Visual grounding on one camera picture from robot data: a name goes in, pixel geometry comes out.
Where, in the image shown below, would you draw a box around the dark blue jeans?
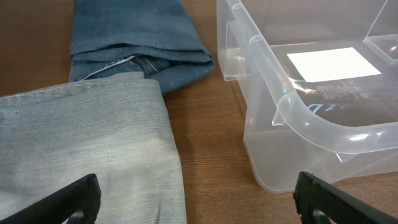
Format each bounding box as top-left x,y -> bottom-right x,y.
68,0 -> 215,93

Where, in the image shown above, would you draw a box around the light blue jeans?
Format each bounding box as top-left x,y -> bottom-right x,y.
1,72 -> 187,223

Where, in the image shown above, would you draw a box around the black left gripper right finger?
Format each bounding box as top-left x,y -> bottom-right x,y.
293,172 -> 397,224

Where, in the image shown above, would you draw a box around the clear plastic storage container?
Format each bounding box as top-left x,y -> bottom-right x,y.
216,0 -> 397,194

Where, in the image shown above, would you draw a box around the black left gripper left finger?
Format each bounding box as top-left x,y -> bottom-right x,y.
1,174 -> 101,224

